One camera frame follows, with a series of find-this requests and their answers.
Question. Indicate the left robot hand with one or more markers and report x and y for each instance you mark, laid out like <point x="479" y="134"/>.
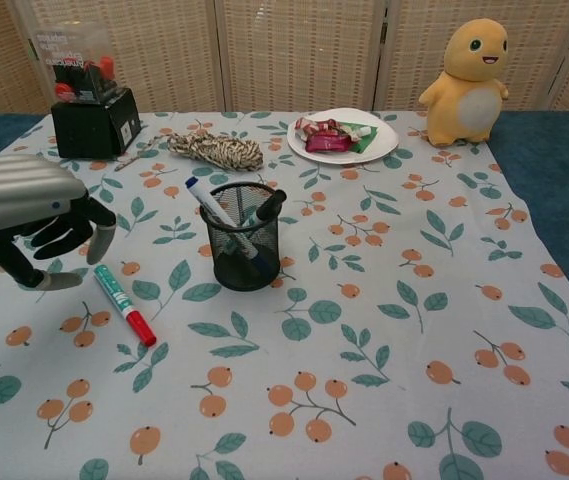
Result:
<point x="14" y="190"/>

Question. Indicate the green red marker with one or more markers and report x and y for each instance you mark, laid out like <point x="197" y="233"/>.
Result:
<point x="124" y="305"/>

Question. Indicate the black mesh pen cup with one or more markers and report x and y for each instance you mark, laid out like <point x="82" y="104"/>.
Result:
<point x="244" y="275"/>

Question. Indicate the blue capped marker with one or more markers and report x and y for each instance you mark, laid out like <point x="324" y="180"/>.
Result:
<point x="199" y="189"/>

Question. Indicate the green black marker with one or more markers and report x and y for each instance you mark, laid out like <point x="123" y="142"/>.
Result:
<point x="271" y="202"/>

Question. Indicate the black cardboard box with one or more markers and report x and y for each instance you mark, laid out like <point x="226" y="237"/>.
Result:
<point x="84" y="132"/>

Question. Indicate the clear plastic capsule container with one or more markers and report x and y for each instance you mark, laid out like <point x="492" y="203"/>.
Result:
<point x="71" y="50"/>

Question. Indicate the white red striped wrapper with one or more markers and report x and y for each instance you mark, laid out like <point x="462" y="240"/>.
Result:
<point x="309" y="126"/>

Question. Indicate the woven folding screen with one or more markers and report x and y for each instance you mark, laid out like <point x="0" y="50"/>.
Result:
<point x="289" y="50"/>

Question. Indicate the white paper plate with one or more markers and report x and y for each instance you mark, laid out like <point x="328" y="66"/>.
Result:
<point x="326" y="157"/>

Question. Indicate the red foil snack wrapper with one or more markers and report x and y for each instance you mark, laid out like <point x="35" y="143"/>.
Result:
<point x="326" y="143"/>

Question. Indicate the floral print tablecloth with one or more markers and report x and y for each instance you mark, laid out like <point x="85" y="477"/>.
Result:
<point x="314" y="350"/>

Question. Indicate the green snack packet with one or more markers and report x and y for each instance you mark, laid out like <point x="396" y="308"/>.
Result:
<point x="364" y="136"/>

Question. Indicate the yellow plush toy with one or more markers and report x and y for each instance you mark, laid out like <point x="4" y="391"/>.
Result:
<point x="469" y="85"/>

